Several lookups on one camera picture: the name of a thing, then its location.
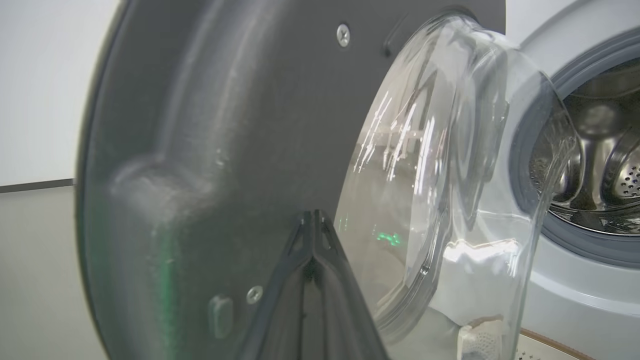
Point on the washing machine door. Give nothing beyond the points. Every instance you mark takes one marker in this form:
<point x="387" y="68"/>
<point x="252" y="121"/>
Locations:
<point x="225" y="150"/>

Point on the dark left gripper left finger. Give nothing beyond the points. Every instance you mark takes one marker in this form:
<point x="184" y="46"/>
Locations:
<point x="280" y="310"/>

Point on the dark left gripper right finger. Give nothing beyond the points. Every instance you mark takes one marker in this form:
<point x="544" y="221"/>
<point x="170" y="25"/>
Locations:
<point x="345" y="310"/>

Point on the white perforated basket brown rim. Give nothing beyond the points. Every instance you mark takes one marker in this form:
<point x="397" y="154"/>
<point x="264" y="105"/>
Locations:
<point x="530" y="352"/>

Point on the stainless steel washing machine drum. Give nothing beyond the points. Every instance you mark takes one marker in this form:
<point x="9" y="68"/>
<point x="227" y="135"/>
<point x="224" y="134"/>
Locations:
<point x="620" y="165"/>

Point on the white front-load washing machine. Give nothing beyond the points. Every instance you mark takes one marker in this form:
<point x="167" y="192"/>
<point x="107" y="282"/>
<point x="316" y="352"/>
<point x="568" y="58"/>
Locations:
<point x="575" y="310"/>

